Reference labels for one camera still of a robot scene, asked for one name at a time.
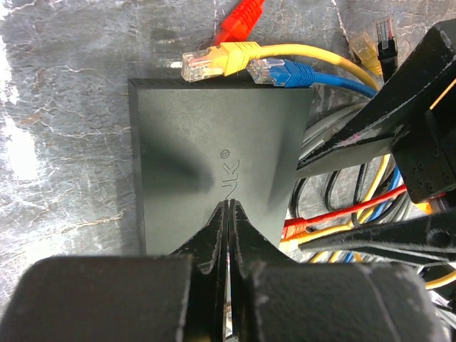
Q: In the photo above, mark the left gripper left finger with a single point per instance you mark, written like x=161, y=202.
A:
x=177, y=297

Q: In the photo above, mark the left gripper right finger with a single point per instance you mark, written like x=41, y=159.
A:
x=275, y=298

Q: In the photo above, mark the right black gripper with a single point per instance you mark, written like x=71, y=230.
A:
x=425, y=154

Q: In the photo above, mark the black network switch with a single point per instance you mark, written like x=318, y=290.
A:
x=197, y=144

